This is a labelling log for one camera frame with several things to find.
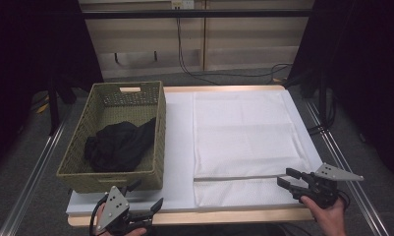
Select left hand-held gripper cable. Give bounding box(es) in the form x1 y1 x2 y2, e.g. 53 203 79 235
88 193 110 236

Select hand-held gripper cable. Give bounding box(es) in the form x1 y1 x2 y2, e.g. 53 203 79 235
88 193 110 236
337 190 352 210

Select person's right hand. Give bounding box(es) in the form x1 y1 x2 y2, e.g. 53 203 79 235
299 195 349 236

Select metal floor rail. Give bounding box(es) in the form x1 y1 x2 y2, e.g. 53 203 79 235
0 114 69 236
304 97 390 236

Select white mesh laundry bag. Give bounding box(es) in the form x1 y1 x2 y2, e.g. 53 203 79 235
193 90 311 208

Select right hand-held gripper cable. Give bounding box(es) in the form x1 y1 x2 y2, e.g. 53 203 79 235
337 190 352 210

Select green woven basket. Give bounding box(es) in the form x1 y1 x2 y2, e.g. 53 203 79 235
56 81 168 195

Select black horizontal bar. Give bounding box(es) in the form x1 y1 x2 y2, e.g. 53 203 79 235
81 9 314 20

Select black metal stand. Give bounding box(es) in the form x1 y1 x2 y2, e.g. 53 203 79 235
46 77 62 137

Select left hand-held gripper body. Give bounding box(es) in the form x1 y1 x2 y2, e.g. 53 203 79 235
95 186 153 236

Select white wall socket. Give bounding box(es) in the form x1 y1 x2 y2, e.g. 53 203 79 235
170 0 196 10

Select black curtain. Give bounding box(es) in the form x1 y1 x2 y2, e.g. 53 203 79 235
284 0 394 185
0 0 104 178

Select black wall cable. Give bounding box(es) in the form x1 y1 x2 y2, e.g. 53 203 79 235
175 16 294 87

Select black floor cables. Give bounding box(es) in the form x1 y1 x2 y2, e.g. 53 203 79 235
307 94 336 136

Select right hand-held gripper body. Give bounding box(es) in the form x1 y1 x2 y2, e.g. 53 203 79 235
300 162 365 209

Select black garment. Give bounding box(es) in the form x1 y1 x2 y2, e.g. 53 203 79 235
84 117 157 174

